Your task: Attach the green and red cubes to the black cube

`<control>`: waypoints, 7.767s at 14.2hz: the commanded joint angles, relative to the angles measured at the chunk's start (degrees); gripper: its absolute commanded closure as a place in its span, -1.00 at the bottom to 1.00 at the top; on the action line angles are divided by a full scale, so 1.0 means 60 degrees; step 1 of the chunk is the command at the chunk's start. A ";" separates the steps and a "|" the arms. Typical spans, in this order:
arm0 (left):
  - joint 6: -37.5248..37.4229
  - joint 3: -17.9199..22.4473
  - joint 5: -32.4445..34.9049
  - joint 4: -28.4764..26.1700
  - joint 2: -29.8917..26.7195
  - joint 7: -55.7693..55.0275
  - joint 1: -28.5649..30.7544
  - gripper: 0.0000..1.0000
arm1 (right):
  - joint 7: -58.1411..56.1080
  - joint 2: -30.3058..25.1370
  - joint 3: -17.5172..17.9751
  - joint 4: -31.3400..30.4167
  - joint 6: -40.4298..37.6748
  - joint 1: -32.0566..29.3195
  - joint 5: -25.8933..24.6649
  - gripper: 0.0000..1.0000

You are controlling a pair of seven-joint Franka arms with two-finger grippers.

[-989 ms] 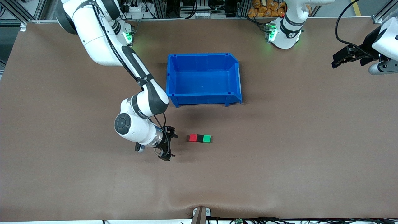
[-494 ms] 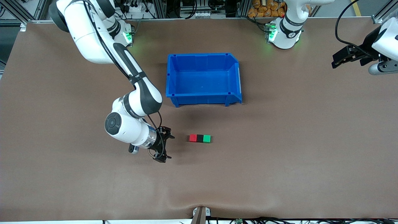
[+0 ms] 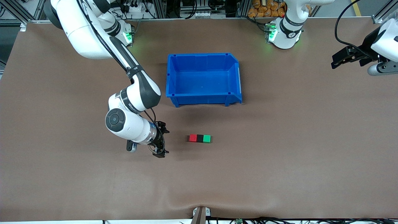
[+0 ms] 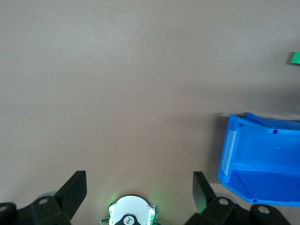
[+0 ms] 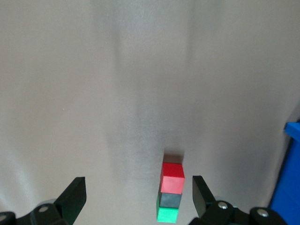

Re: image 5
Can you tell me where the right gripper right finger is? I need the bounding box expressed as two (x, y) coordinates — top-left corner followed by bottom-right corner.
(189, 175), (289, 225)

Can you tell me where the blue plastic storage bin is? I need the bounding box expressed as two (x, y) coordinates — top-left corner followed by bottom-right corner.
(269, 120), (300, 225)

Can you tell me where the small green cube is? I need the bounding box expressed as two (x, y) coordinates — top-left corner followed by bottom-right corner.
(156, 206), (180, 223)

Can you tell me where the small black cube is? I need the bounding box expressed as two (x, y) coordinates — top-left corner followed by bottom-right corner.
(157, 191), (183, 209)

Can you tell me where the small red cube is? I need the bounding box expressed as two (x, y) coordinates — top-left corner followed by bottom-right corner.
(160, 162), (186, 195)

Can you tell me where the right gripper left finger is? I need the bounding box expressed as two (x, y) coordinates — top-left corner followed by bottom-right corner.
(0, 177), (87, 225)

